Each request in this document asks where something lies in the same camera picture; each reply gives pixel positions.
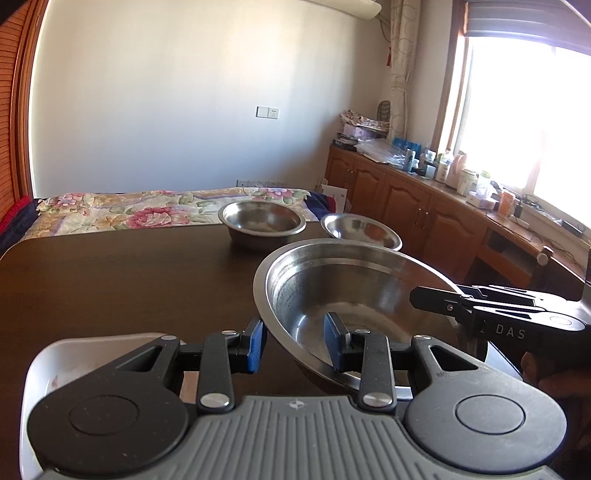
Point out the orange bottle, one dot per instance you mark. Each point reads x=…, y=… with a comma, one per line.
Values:
x=507, y=203

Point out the wooden cabinet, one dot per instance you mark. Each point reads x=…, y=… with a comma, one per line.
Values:
x=401, y=203

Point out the tissue box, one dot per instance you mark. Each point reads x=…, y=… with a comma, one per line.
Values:
x=479, y=201

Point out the clear plastic bag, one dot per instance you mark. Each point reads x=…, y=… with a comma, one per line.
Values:
x=378, y=152

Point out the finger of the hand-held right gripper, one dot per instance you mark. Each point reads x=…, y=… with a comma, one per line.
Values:
x=498, y=291
x=434, y=300

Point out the floral bed sheet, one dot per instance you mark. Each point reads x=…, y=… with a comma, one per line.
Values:
x=138, y=210

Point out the blue white can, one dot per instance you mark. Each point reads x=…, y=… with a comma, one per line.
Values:
x=410, y=160

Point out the small stainless steel bowl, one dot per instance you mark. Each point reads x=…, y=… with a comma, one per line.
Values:
x=261, y=221
x=360, y=230

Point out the red and dark cloth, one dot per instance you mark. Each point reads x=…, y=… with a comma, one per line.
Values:
x=14, y=221

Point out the white wall socket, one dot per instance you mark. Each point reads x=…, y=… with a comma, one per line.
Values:
x=268, y=112

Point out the green capped bottle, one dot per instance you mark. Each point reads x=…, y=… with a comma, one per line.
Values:
x=484, y=177

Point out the blue boxes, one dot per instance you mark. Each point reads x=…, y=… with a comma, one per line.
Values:
x=407, y=145

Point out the white floral rectangular plate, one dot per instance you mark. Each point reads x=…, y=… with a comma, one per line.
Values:
x=51, y=364

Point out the wall power strip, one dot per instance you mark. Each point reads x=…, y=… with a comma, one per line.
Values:
x=258, y=183

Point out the large stainless steel bowl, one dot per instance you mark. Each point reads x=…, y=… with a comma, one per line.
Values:
x=369, y=286

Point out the white jar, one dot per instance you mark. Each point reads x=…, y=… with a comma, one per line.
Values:
x=467, y=182

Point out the window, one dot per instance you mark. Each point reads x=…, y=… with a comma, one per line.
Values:
x=517, y=120

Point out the patterned beige curtain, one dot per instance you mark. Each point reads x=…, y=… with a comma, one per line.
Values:
x=404, y=60

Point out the person's right hand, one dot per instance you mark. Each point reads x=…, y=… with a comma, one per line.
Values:
x=561, y=381

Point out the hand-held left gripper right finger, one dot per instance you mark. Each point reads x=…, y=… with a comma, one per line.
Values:
x=331, y=339

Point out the white air conditioner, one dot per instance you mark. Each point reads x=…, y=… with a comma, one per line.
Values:
x=341, y=7

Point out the white bottle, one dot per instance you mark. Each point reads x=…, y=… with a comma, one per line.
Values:
x=443, y=170

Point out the stack of folded cloths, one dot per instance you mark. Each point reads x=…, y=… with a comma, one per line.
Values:
x=362, y=122

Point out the white paper bag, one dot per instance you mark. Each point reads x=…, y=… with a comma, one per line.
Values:
x=334, y=197

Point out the pink bottle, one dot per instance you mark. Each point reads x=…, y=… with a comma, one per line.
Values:
x=460, y=162

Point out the grey roller blind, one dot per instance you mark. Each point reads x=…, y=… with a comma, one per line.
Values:
x=521, y=21

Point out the black book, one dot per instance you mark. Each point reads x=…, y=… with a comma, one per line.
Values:
x=345, y=144

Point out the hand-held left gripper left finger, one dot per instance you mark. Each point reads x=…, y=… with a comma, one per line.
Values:
x=256, y=346

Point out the wooden slatted wardrobe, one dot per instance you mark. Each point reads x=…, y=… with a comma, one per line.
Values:
x=18, y=101

